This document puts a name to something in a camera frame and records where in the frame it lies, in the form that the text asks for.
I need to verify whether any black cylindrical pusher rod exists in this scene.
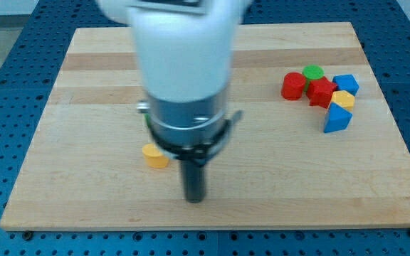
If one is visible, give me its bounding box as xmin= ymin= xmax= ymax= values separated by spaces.
xmin=180 ymin=161 xmax=206 ymax=203

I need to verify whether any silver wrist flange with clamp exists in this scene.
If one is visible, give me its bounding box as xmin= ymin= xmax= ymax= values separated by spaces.
xmin=137 ymin=92 xmax=243 ymax=166

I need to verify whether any yellow heart block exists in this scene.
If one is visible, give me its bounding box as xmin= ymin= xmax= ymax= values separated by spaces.
xmin=142 ymin=143 xmax=169 ymax=169

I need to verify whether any green block behind arm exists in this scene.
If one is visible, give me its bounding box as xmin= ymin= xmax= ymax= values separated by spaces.
xmin=144 ymin=114 xmax=151 ymax=129

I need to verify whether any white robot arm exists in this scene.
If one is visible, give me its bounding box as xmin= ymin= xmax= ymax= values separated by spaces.
xmin=98 ymin=0 xmax=249 ymax=203

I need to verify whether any red cylinder block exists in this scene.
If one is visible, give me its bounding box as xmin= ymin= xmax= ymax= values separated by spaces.
xmin=280 ymin=72 xmax=307 ymax=100

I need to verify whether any wooden board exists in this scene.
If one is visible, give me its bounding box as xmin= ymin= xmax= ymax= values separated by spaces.
xmin=0 ymin=22 xmax=410 ymax=231

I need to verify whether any red star block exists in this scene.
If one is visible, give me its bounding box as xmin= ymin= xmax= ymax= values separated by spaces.
xmin=306 ymin=77 xmax=337 ymax=109

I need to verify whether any green cylinder block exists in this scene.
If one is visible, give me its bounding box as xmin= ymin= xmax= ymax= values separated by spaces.
xmin=302 ymin=65 xmax=325 ymax=92

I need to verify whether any blue triangle block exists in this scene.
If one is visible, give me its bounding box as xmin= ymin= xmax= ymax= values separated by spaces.
xmin=323 ymin=102 xmax=353 ymax=133

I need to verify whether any yellow hexagon block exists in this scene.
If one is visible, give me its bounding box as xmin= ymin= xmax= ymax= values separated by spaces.
xmin=330 ymin=90 xmax=355 ymax=112

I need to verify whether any blue cube block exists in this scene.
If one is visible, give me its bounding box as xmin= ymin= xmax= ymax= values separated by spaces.
xmin=332 ymin=74 xmax=359 ymax=96

